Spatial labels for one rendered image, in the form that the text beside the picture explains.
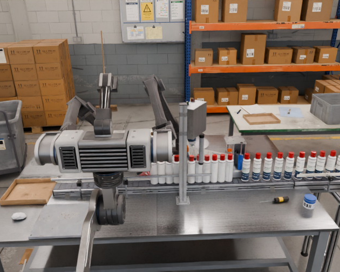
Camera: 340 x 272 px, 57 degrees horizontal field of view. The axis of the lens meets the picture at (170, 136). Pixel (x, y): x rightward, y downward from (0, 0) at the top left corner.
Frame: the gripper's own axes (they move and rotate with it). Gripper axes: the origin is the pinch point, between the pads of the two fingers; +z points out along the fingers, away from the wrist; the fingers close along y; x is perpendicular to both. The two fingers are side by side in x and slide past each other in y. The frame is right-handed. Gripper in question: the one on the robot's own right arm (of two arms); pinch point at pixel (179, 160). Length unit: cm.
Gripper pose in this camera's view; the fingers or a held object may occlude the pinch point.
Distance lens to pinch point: 219.8
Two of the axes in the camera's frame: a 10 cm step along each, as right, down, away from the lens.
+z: 0.1, 9.1, 4.1
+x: 0.3, 4.1, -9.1
